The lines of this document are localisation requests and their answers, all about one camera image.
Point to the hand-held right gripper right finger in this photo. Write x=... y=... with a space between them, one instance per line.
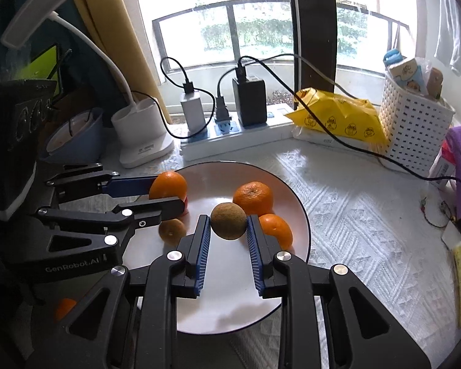
x=255 y=253

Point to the pink and white box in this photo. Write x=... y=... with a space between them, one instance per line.
x=441 y=165

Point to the grey hanging garment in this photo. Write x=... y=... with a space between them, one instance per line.
x=451 y=27

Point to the white plastic basket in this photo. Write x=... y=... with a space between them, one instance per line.
x=411 y=130

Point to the white power strip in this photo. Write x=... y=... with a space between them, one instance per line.
x=253 y=132

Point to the black charger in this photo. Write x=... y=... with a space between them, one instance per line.
x=249 y=100

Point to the tablet with green screen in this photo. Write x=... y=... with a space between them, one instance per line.
x=42 y=63

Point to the dark balcony railing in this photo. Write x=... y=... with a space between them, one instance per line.
x=253 y=10

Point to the printed packet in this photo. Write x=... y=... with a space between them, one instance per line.
x=407 y=75

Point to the dark window frame post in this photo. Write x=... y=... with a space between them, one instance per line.
x=311 y=27

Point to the small red fruit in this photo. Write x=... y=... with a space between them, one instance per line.
x=185 y=207

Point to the brown packet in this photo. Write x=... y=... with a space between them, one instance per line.
x=434 y=80

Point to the pink bowl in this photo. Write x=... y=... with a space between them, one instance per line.
x=73 y=127

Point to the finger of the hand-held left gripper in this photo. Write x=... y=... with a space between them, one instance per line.
x=165 y=205
x=130 y=186

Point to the white plate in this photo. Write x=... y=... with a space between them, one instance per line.
x=223 y=288

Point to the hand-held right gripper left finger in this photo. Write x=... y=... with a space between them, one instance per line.
x=201 y=253

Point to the white textured tablecloth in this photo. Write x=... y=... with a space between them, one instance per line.
x=349 y=219

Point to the white charger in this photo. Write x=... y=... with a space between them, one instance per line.
x=194 y=111

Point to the black power plug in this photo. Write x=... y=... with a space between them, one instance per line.
x=223 y=113

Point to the white desk lamp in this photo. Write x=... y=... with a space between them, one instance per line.
x=142 y=130

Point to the yellow wipes pack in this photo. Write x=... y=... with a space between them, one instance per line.
x=338 y=119

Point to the orange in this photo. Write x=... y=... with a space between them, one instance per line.
x=253 y=198
x=169 y=186
x=65 y=308
x=278 y=230

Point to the yellow curtain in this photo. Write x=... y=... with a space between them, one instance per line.
x=111 y=27

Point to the blue bowl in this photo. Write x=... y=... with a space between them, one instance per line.
x=82 y=144

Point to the teal curtain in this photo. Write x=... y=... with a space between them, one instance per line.
x=84 y=73

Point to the small tan round fruit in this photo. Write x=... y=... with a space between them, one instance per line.
x=228 y=221
x=172 y=231

